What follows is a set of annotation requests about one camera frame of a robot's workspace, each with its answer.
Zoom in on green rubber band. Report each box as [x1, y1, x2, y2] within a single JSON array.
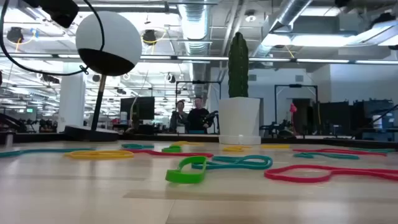
[[161, 145, 183, 154], [165, 156, 208, 185]]

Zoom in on red rubber band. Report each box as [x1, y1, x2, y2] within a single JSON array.
[[264, 164, 398, 184], [292, 147, 388, 157], [120, 148, 215, 159]]

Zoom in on yellow rubber band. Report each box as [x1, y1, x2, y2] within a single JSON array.
[[260, 143, 290, 150], [221, 146, 251, 152], [64, 150, 135, 161]]

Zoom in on person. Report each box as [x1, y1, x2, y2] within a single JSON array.
[[169, 100, 189, 133], [186, 96, 213, 133]]

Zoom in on white plant pot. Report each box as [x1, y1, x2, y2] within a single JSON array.
[[218, 96, 262, 146]]

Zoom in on black monitor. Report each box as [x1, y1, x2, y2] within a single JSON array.
[[120, 96, 155, 121]]

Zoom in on green cactus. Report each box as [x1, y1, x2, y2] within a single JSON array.
[[228, 31, 249, 99]]

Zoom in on black round ceiling fixture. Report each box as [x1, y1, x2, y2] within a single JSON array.
[[142, 29, 158, 45], [6, 26, 25, 44]]

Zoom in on pink object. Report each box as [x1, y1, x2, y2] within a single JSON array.
[[289, 102, 299, 135]]

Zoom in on white globe lamp black base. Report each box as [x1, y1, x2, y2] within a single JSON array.
[[63, 11, 143, 142]]

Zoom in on white pillar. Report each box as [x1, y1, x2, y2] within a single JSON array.
[[57, 62, 86, 133]]

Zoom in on black cabinets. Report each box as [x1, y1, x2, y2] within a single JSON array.
[[317, 98, 396, 141]]

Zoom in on black background rig frame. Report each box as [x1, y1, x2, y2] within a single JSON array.
[[174, 80, 223, 135], [274, 83, 319, 135]]

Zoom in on black aluminium table frame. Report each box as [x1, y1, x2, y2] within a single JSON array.
[[0, 133, 398, 149]]

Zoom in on silver ventilation duct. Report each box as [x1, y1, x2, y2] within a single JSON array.
[[251, 0, 313, 58], [177, 0, 213, 110]]

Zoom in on black left wrist camera cable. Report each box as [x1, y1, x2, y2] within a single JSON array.
[[0, 0, 106, 77]]

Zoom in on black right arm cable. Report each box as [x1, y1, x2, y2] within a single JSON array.
[[350, 103, 398, 139]]

